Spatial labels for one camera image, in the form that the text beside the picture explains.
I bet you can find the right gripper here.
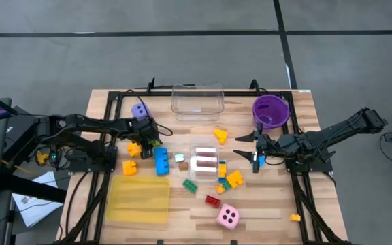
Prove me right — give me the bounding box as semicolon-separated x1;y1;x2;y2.
233;122;285;174

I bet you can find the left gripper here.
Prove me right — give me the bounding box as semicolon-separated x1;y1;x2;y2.
133;117;162;160

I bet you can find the large yellow toy brick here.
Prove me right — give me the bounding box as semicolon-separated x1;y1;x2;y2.
225;169;245;190

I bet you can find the purple foam die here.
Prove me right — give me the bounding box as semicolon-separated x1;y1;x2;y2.
131;102;152;120

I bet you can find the dark green toy brick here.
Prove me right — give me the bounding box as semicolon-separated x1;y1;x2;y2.
182;178;199;195

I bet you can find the pink foam die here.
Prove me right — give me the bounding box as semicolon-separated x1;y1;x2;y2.
215;203;241;231

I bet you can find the long blue toy brick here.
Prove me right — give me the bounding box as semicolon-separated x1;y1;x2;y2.
152;146;171;177

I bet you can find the yellow T-shaped toy brick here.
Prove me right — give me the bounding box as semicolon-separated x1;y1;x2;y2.
213;128;229;146

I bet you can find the purple plastic bucket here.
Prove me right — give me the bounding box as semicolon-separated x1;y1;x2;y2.
252;94;291;131

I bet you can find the narrow blue toy brick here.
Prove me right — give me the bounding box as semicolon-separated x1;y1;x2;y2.
218;160;228;184

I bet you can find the small clear plastic container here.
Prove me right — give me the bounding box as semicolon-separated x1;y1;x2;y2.
188;137;222;182

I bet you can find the yellow translucent plastic bin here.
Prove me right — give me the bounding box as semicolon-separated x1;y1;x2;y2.
105;174;172;225

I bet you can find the large clear plastic bin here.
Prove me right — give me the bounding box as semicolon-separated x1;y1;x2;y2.
171;83;225;123

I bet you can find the red toy brick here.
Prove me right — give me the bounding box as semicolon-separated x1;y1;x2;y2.
204;194;222;209

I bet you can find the black controller box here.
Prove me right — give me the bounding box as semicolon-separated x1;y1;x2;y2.
48;149;61;165

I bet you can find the black support beam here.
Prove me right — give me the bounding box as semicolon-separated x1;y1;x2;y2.
0;172;68;204

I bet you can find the white paper sheet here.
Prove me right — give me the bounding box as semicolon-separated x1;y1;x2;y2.
11;171;64;228

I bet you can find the black equipment case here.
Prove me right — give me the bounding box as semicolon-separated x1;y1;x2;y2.
1;105;52;165

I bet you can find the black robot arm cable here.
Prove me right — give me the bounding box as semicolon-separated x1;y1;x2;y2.
124;88;174;137

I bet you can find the black metal table frame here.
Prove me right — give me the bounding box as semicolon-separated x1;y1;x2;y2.
54;88;352;245

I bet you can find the yellow cable connector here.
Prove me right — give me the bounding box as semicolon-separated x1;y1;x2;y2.
35;151;50;166

